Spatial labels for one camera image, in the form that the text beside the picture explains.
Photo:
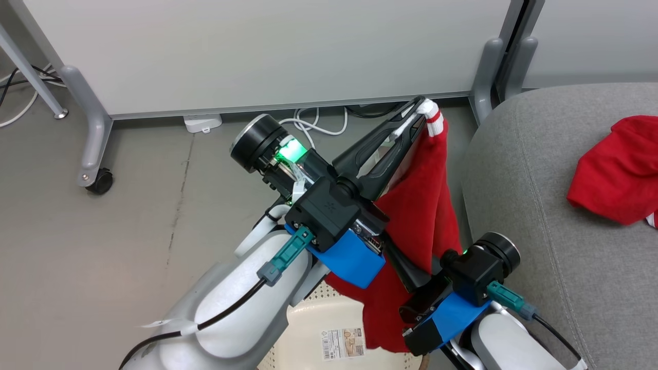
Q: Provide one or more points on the white power adapter box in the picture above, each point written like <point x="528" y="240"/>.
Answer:
<point x="203" y="123"/>

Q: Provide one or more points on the short grey partition foot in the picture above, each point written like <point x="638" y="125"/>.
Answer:
<point x="487" y="77"/>
<point x="522" y="67"/>

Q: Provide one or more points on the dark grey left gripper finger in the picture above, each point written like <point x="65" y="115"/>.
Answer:
<point x="370" y="141"/>

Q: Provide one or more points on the narrow white partition panel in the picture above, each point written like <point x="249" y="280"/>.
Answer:
<point x="591" y="41"/>

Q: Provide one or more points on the white barcode label sticker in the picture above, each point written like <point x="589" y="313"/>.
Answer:
<point x="343" y="344"/>

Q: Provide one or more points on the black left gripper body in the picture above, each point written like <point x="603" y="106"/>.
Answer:
<point x="267" y="146"/>

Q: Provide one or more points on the black caster wheel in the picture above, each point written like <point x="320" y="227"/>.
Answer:
<point x="100" y="182"/>

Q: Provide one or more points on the grey fabric sofa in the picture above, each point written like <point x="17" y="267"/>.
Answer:
<point x="555" y="231"/>

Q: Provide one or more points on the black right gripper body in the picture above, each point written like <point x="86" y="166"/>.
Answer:
<point x="501" y="245"/>

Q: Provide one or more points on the blue right camera mount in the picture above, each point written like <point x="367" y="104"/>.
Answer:
<point x="457" y="316"/>

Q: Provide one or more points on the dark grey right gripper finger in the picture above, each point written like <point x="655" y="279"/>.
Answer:
<point x="398" y="164"/>
<point x="411" y="272"/>

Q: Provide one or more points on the grey metal table leg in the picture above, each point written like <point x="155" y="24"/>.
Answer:
<point x="36" y="77"/>

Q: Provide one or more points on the small black right mount block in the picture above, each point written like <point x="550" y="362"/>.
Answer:
<point x="422" y="336"/>

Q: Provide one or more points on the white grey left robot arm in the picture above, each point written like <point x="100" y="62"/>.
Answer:
<point x="231" y="308"/>

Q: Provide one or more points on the long grey partition foot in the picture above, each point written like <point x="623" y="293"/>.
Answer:
<point x="95" y="133"/>

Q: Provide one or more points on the beige perforated laundry basket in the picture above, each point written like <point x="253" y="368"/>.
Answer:
<point x="308" y="339"/>

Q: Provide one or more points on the wide white partition panel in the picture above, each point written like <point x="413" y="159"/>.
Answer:
<point x="257" y="51"/>

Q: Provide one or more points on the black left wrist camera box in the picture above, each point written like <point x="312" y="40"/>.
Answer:
<point x="324" y="213"/>

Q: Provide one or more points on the red garment white striped cuff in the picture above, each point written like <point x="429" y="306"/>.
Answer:
<point x="421" y="205"/>

